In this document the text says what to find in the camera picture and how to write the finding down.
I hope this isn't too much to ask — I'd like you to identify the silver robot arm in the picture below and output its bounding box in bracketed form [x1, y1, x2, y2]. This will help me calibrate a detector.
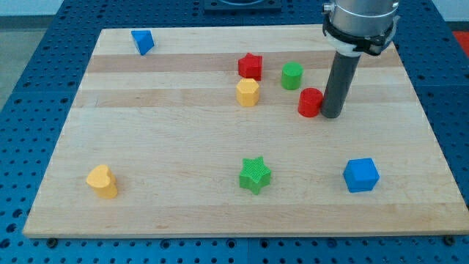
[322, 0, 399, 57]

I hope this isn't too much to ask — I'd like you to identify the blue cube block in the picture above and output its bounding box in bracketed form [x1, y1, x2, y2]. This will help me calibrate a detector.
[343, 158, 380, 193]

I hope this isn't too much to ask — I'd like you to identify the wooden board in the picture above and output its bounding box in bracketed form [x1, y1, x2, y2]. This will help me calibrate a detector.
[23, 25, 468, 238]

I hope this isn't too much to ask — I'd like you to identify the yellow hexagon block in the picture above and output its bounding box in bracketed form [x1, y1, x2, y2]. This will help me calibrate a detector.
[236, 78, 259, 107]

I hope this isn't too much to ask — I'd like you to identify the green star block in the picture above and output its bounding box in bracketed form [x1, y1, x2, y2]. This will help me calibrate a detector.
[239, 156, 271, 195]

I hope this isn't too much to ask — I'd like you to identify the red star block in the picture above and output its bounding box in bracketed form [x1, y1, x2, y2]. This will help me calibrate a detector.
[238, 53, 263, 81]

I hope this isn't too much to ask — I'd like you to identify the green cylinder block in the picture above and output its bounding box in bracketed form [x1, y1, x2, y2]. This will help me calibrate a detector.
[281, 62, 303, 90]

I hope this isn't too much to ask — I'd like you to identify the red cylinder block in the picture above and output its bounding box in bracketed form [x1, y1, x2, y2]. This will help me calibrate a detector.
[298, 87, 323, 117]

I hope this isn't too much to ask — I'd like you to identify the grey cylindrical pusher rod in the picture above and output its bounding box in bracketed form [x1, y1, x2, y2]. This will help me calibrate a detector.
[321, 51, 360, 118]

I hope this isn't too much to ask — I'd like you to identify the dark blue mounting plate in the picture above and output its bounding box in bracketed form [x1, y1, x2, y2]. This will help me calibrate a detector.
[202, 0, 282, 12]

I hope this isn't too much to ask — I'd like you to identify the blue triangular prism block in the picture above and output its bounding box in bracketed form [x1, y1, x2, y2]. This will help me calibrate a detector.
[131, 30, 155, 56]

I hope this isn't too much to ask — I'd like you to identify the yellow heart block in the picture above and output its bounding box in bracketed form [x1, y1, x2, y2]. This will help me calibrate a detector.
[86, 164, 118, 199]

